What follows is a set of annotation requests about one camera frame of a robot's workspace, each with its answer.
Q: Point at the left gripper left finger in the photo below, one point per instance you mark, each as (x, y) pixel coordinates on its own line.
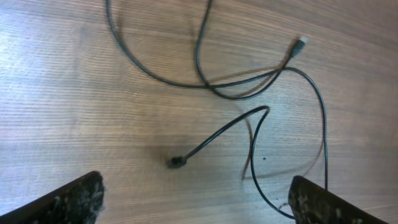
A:
(79, 201)

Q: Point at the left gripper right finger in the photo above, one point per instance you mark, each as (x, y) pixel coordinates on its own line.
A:
(310, 203)

